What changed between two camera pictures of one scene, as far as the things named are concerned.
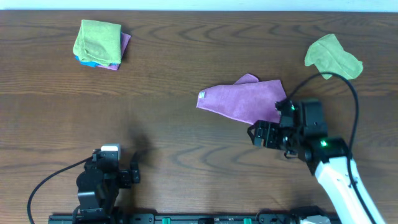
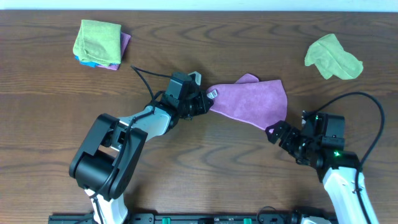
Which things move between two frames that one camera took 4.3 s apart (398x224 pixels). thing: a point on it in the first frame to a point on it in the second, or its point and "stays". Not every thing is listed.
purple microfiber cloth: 249,100 stays
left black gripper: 134,173 to 201,102
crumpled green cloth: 328,55 stays
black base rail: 171,218 stays
